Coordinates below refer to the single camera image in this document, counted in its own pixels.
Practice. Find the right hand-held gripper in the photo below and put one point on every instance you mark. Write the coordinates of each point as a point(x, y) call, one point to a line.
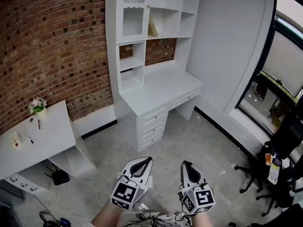
point(201, 198)

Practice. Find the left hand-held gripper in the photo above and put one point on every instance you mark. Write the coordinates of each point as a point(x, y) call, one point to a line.
point(123, 193)

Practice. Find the cream book with gold print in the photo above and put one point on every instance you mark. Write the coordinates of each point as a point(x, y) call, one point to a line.
point(152, 28)

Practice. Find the person's right forearm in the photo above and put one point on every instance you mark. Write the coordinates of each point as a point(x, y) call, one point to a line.
point(201, 221)

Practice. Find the person's left forearm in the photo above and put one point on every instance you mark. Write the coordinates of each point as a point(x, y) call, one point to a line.
point(106, 216)

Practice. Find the white desk with hutch shelves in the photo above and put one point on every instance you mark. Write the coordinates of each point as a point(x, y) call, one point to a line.
point(163, 89)

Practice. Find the black office chair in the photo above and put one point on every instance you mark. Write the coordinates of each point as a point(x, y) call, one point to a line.
point(284, 195)
point(256, 174)

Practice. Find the black router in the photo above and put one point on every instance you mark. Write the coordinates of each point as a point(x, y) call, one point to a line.
point(61, 177)

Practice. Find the yellow and orange packet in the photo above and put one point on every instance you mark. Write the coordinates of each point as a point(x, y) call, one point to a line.
point(274, 174)

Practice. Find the red pen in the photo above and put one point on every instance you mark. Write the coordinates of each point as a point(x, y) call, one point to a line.
point(39, 124)

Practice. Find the black marker pen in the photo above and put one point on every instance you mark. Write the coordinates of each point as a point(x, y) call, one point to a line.
point(30, 139)

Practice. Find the potted white flowers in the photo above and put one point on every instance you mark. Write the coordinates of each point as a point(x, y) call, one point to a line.
point(37, 104)

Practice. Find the small cream box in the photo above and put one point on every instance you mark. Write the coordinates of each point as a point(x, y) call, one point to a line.
point(16, 138)

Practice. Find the white cabinet door frosted glass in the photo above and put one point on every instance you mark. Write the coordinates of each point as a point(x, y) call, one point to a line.
point(133, 22)

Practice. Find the black framed window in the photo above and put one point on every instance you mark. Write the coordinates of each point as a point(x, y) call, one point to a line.
point(284, 60)

